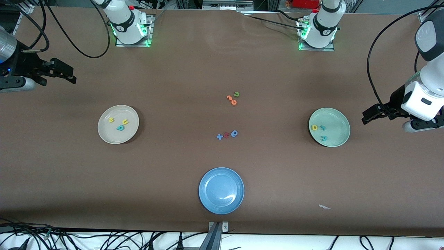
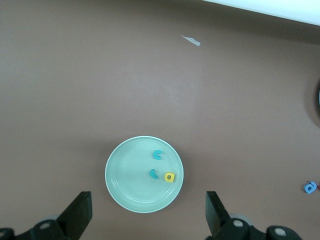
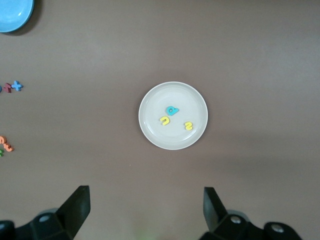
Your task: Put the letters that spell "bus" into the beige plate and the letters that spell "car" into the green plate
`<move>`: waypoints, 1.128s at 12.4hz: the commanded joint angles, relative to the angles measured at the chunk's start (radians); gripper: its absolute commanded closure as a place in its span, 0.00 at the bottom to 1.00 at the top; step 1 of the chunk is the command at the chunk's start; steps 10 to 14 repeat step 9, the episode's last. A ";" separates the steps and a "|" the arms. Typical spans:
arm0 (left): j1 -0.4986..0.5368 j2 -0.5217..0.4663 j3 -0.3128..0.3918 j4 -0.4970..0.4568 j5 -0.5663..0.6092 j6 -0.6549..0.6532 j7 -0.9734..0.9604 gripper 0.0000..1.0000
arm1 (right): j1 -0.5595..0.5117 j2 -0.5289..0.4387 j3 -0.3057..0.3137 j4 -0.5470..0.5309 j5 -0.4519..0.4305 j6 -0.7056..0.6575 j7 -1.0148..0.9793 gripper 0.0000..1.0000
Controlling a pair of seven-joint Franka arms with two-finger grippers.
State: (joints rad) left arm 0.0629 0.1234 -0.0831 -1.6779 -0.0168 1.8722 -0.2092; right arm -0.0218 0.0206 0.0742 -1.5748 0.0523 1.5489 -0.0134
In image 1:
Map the green plate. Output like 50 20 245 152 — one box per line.
308 107 351 148

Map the beige plate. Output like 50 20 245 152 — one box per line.
97 105 140 144

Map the brown table cover sheet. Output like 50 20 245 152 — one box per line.
0 6 444 237

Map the red box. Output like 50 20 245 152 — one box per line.
291 0 319 9

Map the blue plate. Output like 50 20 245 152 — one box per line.
199 167 245 215

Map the grey metal box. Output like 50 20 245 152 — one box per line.
203 0 254 11

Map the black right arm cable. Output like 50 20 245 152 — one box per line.
14 0 111 59

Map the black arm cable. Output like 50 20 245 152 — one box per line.
367 3 444 115
14 0 111 59

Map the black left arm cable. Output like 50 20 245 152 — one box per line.
367 3 444 115

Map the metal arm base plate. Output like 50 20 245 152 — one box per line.
298 19 335 52
115 14 153 47

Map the black base cable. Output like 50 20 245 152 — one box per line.
247 15 303 31
276 10 300 22

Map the thick black floor cable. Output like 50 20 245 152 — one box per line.
0 218 52 240

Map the metal clamp bracket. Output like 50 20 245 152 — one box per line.
199 222 229 250

